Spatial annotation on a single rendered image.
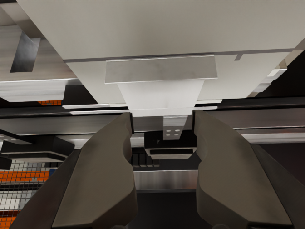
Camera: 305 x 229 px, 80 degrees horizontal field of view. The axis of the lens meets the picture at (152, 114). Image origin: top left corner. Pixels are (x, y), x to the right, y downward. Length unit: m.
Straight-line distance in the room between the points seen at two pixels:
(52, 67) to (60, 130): 0.29
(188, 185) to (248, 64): 0.14
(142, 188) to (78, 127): 0.33
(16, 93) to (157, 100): 0.21
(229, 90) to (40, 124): 0.48
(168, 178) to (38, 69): 0.21
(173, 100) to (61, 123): 0.38
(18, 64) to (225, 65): 0.26
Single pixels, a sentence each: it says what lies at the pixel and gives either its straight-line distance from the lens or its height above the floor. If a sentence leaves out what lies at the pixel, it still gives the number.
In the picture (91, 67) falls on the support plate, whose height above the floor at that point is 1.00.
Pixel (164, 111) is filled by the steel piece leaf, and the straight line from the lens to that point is 0.25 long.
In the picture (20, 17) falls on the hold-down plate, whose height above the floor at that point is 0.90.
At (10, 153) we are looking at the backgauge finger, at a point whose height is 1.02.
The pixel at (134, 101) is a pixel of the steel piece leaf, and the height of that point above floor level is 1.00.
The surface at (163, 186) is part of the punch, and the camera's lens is 0.22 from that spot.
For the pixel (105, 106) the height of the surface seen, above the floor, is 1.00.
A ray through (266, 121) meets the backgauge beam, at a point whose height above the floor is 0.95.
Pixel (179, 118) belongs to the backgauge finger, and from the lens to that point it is 0.27.
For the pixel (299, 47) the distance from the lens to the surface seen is 0.43.
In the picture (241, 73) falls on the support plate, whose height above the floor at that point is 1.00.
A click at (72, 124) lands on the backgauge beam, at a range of 0.53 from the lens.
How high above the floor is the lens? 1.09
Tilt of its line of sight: 21 degrees down
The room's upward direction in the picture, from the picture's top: 179 degrees clockwise
